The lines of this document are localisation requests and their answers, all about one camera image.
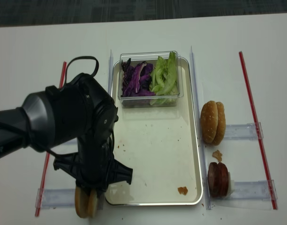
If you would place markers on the red right rail strip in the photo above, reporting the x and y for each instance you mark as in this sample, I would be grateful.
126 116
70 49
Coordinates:
261 144

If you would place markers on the sesame bun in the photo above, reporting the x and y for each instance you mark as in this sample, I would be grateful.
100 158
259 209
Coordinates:
221 127
209 121

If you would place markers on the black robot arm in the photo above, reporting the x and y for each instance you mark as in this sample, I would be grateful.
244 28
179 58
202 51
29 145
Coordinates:
81 110

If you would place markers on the right sesame bun top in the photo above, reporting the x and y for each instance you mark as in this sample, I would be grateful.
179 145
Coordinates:
221 127

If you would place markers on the left sesame bun top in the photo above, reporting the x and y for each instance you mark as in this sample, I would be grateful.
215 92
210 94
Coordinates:
209 121

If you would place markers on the left meat patty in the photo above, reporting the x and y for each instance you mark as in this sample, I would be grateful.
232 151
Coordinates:
213 179

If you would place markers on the bun slice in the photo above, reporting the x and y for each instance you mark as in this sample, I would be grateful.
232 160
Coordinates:
81 202
92 204

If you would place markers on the clear salad container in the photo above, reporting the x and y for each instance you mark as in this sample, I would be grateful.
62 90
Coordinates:
149 57

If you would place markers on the white metal tray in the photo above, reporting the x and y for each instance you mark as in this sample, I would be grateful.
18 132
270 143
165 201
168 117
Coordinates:
160 145

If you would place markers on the clear holder near bun tops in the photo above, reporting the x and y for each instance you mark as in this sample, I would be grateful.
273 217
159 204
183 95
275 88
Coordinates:
250 131

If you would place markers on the white patty pusher block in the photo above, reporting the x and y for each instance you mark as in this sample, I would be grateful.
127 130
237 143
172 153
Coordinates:
231 187

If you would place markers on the clear holder near patties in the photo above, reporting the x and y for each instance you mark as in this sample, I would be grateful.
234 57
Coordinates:
247 195

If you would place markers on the right meat patty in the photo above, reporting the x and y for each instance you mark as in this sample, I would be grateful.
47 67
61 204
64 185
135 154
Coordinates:
224 180

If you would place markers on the brown crumb on tray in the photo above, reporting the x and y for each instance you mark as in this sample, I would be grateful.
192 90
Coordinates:
182 190

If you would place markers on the clear holder near buns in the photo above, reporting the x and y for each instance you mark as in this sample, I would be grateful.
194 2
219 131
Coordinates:
55 198

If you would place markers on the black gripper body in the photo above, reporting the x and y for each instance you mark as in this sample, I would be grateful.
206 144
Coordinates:
93 166

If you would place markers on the purple cabbage leaves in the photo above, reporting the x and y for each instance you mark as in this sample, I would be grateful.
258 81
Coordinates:
137 79

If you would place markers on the green lettuce leaves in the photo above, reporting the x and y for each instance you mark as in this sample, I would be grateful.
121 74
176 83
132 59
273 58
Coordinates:
164 81

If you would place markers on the clear long right rail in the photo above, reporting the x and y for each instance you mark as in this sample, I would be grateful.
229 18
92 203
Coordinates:
198 97

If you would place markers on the brown crumb on table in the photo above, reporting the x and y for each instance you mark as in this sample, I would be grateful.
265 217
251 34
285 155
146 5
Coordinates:
217 155

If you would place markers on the meat patty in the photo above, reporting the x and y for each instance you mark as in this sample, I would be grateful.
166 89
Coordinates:
213 179
224 180

